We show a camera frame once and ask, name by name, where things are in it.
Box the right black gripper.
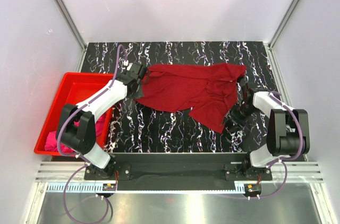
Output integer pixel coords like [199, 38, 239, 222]
[222, 102, 258, 133]

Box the dark red t shirt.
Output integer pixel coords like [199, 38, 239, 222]
[135, 63, 247, 133]

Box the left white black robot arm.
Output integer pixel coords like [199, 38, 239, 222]
[56, 74, 142, 179]

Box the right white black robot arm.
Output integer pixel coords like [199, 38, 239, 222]
[222, 84, 310, 180]

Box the red plastic bin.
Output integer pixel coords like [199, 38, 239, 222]
[34, 72, 113, 156]

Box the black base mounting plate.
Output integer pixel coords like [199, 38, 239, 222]
[86, 153, 268, 180]

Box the pink t shirt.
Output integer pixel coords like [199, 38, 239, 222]
[44, 114, 106, 153]

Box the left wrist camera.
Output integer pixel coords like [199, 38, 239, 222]
[125, 62, 148, 81]

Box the left aluminium frame post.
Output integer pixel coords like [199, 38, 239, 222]
[37, 0, 88, 51]

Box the aluminium frame post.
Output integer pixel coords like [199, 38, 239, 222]
[268, 0, 319, 49]
[37, 0, 88, 51]

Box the aluminium rail front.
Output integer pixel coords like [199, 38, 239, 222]
[35, 161, 324, 194]

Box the right aluminium frame post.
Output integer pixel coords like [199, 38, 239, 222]
[268, 0, 319, 49]

